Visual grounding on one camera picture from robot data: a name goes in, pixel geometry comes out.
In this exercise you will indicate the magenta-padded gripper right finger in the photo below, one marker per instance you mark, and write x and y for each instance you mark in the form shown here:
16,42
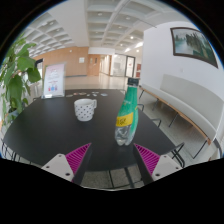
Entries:
149,158

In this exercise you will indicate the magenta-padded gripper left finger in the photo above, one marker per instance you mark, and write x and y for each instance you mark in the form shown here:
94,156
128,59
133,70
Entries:
76,156

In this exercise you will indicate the green-labelled clear drink bottle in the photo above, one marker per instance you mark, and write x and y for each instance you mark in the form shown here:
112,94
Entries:
126,110

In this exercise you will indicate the black metal chairs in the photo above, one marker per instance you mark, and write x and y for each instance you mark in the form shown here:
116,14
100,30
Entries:
183,155

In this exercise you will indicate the white polka-dot mug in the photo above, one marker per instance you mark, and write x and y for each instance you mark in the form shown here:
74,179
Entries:
84,110

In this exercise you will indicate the small greenish round badge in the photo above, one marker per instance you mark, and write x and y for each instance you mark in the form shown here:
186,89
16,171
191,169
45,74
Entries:
69,96

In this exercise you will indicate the small multicoloured round badge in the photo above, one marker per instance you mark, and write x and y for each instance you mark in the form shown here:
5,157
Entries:
77,94

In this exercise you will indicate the small blue round badge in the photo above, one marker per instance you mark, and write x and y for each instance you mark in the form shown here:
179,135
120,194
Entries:
104,94

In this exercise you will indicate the long white bench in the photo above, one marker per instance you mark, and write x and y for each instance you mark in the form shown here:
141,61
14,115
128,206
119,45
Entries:
193,103

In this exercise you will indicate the clear acrylic sign stand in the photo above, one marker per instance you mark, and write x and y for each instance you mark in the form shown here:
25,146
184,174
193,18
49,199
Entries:
54,80

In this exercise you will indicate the green leafy potted plant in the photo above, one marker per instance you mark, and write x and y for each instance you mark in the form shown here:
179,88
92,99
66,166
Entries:
15,86

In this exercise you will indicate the dark-framed glass door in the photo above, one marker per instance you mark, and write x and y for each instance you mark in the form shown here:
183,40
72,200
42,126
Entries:
130,66

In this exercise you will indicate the dark-framed landscape painting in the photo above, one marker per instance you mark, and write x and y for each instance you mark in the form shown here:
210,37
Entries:
191,45

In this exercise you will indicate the recessed ceiling lights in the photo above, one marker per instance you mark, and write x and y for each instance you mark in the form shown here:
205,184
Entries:
100,14

